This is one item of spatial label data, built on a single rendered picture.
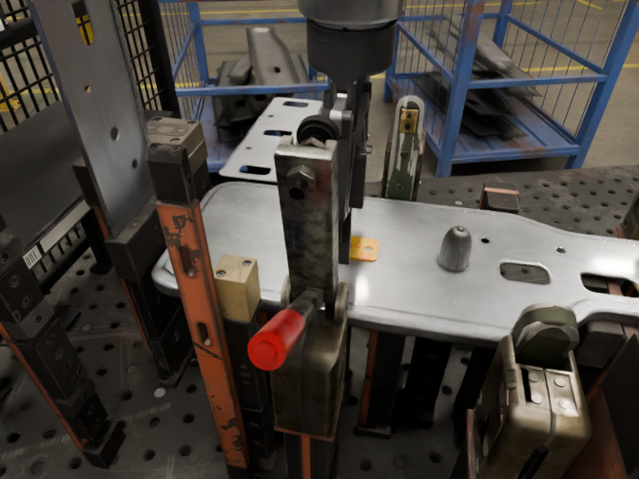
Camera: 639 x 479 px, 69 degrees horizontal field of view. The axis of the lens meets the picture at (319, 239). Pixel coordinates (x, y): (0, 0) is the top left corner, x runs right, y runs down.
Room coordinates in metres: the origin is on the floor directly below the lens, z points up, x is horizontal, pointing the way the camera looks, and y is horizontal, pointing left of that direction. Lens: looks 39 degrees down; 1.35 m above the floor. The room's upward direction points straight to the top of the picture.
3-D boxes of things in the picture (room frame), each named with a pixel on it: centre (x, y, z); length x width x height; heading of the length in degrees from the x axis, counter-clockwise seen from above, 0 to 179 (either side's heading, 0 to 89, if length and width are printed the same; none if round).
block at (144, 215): (0.48, 0.23, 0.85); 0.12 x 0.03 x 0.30; 168
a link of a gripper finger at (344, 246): (0.36, -0.02, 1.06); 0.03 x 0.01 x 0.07; 78
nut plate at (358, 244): (0.41, -0.03, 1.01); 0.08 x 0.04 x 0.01; 78
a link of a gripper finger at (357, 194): (0.46, -0.04, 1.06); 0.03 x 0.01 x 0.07; 78
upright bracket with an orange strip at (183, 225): (0.28, 0.11, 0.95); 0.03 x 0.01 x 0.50; 78
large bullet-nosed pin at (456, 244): (0.39, -0.15, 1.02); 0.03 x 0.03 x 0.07
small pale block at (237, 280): (0.31, 0.08, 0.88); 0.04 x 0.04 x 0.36; 78
